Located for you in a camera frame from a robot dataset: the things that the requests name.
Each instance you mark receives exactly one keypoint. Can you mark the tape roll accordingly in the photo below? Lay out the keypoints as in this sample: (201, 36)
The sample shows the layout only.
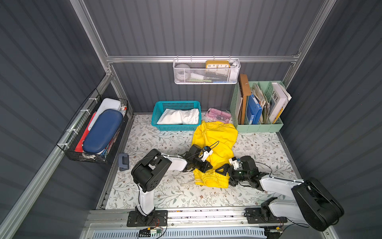
(182, 72)

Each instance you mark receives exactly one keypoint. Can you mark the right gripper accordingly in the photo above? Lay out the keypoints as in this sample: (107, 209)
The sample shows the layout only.
(231, 172)

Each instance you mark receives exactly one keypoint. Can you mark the grey hole punch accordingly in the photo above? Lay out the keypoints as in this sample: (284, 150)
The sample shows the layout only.
(123, 161)

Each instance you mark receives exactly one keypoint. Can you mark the blue oval case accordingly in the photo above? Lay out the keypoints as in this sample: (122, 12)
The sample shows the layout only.
(102, 131)

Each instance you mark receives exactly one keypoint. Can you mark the yellow garment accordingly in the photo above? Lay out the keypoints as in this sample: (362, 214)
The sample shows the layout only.
(220, 137)

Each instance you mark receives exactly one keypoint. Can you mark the brown board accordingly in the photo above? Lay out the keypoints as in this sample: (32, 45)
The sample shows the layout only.
(246, 92)

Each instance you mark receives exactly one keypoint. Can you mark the yellow clock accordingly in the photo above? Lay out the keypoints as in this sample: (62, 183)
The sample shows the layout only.
(217, 64)

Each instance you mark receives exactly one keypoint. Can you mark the black wire side basket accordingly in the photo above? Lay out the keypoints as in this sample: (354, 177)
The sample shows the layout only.
(76, 128)

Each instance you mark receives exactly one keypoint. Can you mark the white flat box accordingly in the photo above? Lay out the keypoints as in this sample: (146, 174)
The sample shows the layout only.
(106, 104)

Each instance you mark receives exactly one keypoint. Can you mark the white book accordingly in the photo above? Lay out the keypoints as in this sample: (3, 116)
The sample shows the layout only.
(279, 100)

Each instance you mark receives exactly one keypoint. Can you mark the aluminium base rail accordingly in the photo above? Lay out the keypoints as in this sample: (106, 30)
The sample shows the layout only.
(177, 223)

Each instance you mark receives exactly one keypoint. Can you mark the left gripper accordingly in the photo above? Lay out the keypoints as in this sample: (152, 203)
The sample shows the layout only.
(201, 163)

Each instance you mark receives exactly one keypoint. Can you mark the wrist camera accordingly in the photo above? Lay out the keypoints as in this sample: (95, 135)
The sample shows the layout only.
(206, 152)
(235, 163)

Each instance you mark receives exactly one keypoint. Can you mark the blue folder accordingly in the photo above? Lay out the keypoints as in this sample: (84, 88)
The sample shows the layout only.
(253, 110)

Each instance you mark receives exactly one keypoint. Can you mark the pink plastic box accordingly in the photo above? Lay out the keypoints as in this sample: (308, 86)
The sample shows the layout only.
(218, 115)

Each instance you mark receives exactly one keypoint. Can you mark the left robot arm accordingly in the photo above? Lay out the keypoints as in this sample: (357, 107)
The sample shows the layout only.
(149, 171)

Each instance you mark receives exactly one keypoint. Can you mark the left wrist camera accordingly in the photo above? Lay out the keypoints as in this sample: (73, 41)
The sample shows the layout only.
(206, 152)

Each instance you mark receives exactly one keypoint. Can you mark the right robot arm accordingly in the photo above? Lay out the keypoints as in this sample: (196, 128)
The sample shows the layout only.
(302, 201)

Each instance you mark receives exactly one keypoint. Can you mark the teal plastic basket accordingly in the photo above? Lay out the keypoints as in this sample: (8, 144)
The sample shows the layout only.
(160, 107)

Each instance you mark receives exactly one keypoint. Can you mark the white shorts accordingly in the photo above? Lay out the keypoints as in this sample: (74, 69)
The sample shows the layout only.
(170, 116)

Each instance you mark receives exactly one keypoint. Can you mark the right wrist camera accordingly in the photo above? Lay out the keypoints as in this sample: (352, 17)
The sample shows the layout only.
(235, 163)

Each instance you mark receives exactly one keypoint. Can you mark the floral table mat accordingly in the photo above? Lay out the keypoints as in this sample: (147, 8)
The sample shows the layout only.
(178, 190)

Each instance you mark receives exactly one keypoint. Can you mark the red folder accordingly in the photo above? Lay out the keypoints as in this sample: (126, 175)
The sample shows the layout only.
(79, 146)

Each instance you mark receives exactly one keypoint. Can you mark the white wire wall basket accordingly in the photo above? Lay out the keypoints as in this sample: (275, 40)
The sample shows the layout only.
(201, 75)

